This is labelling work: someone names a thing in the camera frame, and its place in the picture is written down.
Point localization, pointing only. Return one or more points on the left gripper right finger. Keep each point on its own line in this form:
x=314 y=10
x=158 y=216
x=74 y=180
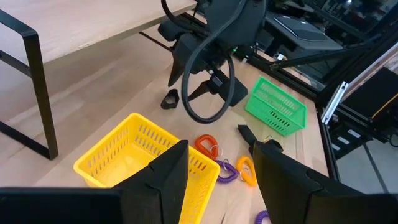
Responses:
x=286 y=186

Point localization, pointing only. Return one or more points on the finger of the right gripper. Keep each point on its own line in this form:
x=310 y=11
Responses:
x=233 y=93
x=175 y=71

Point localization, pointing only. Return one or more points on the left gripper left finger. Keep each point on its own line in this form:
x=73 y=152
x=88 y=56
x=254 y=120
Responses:
x=155 y=193

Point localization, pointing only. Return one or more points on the yellow plastic basket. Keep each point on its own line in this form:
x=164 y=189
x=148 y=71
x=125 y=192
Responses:
x=124 y=155

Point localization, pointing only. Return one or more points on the green plastic basket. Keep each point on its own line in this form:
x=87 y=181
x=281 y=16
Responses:
x=289 y=124

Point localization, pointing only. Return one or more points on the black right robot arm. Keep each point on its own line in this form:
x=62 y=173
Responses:
x=242 y=21

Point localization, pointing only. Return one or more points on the dark grey cabinet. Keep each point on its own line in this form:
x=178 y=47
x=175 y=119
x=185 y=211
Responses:
x=308 y=31

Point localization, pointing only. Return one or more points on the black case yellow stripe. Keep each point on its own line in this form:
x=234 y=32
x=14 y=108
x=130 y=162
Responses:
x=373 y=93

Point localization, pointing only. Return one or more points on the black aluminium table frame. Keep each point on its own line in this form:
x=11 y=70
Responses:
x=292 y=81

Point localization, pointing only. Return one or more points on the white aluminium bracket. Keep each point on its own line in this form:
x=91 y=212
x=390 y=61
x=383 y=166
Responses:
x=334 y=102

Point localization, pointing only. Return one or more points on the wooden shelf riser black frame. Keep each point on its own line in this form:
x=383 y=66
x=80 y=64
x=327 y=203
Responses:
x=62 y=31

